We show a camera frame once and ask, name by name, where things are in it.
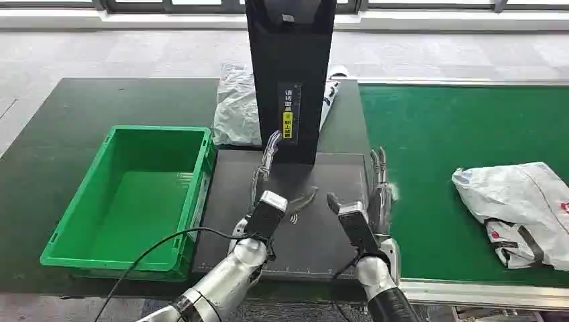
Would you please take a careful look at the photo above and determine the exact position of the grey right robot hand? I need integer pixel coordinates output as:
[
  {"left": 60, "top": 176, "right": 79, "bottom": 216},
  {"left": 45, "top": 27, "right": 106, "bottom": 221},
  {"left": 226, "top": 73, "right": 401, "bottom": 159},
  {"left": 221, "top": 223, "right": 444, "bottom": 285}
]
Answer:
[{"left": 326, "top": 146, "right": 395, "bottom": 260}]

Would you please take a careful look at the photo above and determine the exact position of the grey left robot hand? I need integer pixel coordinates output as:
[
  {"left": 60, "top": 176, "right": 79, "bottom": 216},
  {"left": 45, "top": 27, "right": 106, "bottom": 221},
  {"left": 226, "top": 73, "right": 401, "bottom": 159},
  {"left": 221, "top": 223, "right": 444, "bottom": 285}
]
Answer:
[{"left": 244, "top": 131, "right": 319, "bottom": 244}]

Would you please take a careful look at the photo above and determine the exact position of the white parcel bag red print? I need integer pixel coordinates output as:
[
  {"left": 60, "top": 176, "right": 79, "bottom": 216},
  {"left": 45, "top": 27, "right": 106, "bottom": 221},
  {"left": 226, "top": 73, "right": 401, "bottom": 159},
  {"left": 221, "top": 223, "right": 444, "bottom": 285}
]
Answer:
[{"left": 452, "top": 162, "right": 569, "bottom": 272}]

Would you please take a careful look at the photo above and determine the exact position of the white crate label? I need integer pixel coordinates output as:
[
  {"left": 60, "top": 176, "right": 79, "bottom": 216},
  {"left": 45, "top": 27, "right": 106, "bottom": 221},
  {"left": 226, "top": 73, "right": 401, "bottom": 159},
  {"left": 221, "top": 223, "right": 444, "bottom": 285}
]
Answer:
[{"left": 190, "top": 170, "right": 211, "bottom": 243}]

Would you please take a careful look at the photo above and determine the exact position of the yellow and black tower label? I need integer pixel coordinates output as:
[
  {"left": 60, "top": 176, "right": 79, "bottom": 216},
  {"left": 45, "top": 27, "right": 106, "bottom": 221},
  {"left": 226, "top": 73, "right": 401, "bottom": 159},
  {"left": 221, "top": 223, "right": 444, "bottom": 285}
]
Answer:
[{"left": 277, "top": 81, "right": 303, "bottom": 146}]

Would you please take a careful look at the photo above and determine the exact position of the white plastic parcel bag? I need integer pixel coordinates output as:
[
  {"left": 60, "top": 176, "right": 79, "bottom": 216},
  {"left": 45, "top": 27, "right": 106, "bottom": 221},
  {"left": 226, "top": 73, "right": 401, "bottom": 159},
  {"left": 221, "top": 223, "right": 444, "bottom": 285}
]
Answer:
[{"left": 212, "top": 63, "right": 350, "bottom": 148}]

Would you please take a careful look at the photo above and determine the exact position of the green conveyor belt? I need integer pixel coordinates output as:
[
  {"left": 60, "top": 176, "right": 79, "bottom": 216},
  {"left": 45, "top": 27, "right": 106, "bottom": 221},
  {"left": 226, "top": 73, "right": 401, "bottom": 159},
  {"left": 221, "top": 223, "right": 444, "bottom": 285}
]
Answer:
[{"left": 359, "top": 84, "right": 569, "bottom": 288}]

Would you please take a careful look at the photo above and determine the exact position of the green plastic crate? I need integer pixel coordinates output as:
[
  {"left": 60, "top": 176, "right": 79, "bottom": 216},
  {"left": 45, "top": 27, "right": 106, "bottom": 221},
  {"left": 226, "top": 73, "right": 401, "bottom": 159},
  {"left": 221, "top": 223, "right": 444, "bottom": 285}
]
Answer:
[{"left": 40, "top": 125, "right": 217, "bottom": 282}]

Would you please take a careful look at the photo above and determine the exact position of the black scanner tower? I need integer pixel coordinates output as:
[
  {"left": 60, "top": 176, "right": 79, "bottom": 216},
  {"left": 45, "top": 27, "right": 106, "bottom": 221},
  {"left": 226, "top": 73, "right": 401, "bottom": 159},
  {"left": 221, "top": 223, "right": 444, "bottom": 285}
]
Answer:
[{"left": 244, "top": 0, "right": 338, "bottom": 165}]

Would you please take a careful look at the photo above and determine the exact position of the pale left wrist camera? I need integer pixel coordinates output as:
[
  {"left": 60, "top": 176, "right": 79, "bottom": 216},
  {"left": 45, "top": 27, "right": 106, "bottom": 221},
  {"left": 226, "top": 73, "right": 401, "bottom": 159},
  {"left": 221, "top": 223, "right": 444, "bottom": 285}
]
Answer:
[{"left": 227, "top": 217, "right": 249, "bottom": 255}]

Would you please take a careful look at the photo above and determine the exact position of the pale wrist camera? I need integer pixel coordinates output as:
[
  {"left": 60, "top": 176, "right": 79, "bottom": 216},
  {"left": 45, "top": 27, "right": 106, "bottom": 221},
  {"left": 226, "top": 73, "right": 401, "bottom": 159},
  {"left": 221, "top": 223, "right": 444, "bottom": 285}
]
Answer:
[
  {"left": 380, "top": 237, "right": 403, "bottom": 285},
  {"left": 227, "top": 217, "right": 249, "bottom": 255}
]

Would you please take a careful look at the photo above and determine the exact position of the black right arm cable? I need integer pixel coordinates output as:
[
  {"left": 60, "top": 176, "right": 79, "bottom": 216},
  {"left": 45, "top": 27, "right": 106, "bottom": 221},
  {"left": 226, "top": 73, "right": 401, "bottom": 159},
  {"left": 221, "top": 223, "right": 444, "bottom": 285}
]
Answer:
[{"left": 330, "top": 254, "right": 362, "bottom": 322}]

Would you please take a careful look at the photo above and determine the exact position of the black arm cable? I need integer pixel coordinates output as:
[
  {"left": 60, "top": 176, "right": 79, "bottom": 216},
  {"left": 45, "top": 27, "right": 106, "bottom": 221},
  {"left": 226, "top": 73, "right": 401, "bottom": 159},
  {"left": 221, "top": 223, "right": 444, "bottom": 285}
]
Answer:
[
  {"left": 330, "top": 254, "right": 362, "bottom": 322},
  {"left": 92, "top": 227, "right": 250, "bottom": 322}
]

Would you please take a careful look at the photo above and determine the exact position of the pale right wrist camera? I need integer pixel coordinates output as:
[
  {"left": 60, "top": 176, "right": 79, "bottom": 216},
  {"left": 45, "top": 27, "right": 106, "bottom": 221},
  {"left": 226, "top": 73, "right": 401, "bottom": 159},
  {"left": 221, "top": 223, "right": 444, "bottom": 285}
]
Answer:
[{"left": 380, "top": 237, "right": 403, "bottom": 285}]

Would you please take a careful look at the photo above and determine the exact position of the black scanner base plate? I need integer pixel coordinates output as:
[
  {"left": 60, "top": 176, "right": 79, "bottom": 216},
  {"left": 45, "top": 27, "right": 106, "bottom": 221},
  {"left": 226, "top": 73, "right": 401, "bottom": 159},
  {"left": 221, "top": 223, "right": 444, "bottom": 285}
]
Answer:
[{"left": 192, "top": 148, "right": 378, "bottom": 281}]

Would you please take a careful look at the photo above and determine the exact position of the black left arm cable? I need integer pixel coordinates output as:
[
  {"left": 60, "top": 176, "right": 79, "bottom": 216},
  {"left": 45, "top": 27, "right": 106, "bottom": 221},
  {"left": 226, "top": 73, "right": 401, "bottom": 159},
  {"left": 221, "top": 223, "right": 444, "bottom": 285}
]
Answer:
[{"left": 92, "top": 227, "right": 250, "bottom": 322}]

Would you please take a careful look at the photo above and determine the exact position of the silver conveyor frame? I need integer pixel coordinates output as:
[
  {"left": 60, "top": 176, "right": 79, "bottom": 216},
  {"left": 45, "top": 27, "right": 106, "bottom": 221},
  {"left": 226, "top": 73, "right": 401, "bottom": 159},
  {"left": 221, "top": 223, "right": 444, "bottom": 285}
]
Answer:
[{"left": 358, "top": 77, "right": 569, "bottom": 312}]

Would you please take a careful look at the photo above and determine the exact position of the dark window frame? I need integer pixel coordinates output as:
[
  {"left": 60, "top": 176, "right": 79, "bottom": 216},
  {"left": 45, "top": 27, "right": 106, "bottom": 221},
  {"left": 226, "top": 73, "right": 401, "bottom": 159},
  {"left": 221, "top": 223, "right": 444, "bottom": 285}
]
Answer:
[{"left": 0, "top": 0, "right": 569, "bottom": 14}]

